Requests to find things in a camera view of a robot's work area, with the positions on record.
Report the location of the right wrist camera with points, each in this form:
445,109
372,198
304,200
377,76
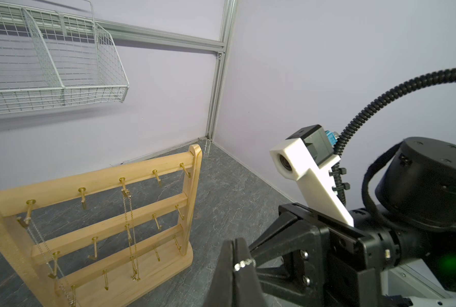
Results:
307,157

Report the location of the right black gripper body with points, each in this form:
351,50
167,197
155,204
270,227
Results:
354,257

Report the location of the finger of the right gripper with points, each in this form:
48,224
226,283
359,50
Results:
300,289
298,243

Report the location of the wooden jewelry display stand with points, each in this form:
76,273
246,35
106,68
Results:
110,263

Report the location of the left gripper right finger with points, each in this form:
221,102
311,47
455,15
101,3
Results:
248,289

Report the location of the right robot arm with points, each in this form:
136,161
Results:
411,189

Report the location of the white wire wall shelf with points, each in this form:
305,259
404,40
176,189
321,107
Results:
51,60

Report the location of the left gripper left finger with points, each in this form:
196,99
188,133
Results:
222,289

